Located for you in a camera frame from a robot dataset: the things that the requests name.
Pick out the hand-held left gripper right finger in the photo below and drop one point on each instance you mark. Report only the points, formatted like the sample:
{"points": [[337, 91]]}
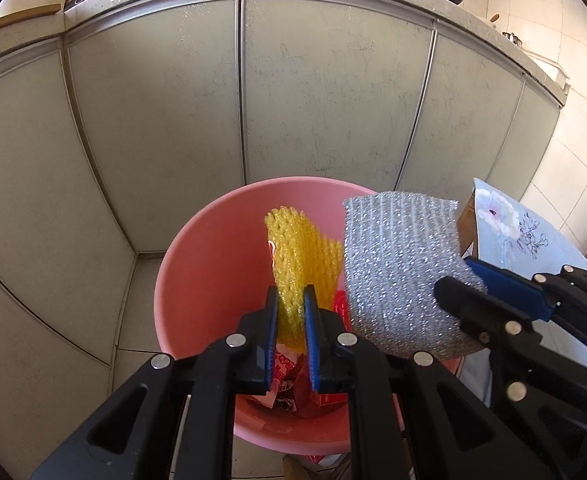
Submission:
{"points": [[312, 340]]}

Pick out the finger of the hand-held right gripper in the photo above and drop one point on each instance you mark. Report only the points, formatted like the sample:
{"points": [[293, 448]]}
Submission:
{"points": [[508, 285], [473, 305]]}

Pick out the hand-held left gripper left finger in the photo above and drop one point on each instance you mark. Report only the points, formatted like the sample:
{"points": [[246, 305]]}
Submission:
{"points": [[272, 340]]}

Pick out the red and white paper packet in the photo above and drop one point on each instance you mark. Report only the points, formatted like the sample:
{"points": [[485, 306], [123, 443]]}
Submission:
{"points": [[283, 370]]}

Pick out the red plastic bag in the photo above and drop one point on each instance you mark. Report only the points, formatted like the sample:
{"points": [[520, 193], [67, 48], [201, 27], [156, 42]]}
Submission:
{"points": [[341, 310]]}

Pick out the yellow foam net sleeve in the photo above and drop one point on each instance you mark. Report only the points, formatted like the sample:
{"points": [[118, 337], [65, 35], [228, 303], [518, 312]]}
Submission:
{"points": [[298, 260]]}

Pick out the clear bubble wrap sheet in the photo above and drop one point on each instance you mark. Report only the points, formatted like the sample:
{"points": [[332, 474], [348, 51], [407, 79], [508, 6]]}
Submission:
{"points": [[398, 270]]}

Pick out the pink plastic bucket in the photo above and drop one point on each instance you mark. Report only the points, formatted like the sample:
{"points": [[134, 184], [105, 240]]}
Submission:
{"points": [[203, 260]]}

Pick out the blue floral tablecloth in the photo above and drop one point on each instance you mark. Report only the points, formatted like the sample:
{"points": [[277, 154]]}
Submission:
{"points": [[503, 220]]}

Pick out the stainless steel cup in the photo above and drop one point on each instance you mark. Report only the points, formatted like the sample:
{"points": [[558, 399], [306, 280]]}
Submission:
{"points": [[513, 39]]}

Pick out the grey kitchen cabinet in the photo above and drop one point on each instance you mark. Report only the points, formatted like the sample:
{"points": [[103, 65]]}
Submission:
{"points": [[173, 110]]}

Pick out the wooden cutting board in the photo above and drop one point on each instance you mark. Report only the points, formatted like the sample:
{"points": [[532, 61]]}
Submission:
{"points": [[18, 20]]}

